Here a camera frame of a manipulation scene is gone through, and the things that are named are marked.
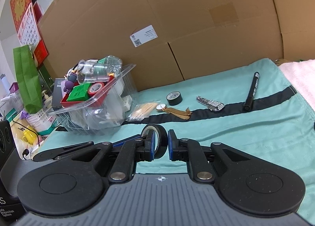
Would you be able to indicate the gold mesh band watch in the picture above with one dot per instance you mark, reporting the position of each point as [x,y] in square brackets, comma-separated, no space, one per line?
[178,113]

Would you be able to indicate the large brown cardboard box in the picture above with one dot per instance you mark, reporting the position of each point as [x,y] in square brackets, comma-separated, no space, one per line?
[195,37]

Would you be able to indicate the green paper bag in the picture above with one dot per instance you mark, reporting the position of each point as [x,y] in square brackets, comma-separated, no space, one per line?
[27,79]

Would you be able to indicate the clear plastic cup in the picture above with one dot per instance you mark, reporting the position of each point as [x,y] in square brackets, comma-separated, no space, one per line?
[92,72]

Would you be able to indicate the white shipping label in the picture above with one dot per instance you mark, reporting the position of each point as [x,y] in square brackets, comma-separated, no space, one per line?
[143,36]

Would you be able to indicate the black small box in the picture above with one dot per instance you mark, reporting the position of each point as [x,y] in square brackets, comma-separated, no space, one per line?
[58,93]

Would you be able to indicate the pink white towel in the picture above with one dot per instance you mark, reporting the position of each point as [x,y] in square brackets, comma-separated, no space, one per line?
[301,76]

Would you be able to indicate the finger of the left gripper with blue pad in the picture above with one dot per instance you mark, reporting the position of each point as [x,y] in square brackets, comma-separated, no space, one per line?
[138,139]

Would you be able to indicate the clear plastic storage bin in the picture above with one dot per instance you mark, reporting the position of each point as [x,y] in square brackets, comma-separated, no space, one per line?
[107,109]

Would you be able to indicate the teal cloth with black stripe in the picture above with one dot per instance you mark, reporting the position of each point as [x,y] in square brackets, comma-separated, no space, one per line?
[282,134]

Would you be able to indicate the yellow mug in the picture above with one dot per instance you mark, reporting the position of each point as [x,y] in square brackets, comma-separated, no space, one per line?
[29,137]

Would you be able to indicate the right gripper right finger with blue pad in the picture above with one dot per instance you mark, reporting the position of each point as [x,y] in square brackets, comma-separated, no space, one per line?
[197,158]

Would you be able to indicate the black permanent marker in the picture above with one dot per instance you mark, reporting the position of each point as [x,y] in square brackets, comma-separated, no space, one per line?
[252,91]

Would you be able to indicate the black tape roll white core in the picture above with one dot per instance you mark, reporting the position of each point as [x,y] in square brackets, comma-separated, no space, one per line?
[174,98]

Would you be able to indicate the red wall calendar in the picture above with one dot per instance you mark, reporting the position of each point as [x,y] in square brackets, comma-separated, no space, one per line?
[26,15]

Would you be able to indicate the red tape roll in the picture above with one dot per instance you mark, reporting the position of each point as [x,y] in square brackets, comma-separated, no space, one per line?
[95,88]

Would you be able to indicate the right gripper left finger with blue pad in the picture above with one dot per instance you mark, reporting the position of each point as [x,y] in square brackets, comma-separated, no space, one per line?
[127,153]

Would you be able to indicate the green box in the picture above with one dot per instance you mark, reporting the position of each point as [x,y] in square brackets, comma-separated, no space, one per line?
[79,93]

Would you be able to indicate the bag of wooden sticks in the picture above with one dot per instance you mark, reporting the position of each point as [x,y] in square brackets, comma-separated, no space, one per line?
[142,111]

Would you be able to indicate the black tape roll brown core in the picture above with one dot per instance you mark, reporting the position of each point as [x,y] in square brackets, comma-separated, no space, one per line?
[155,140]

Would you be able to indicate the white basket organizer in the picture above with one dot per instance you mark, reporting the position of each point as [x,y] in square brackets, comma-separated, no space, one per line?
[40,121]

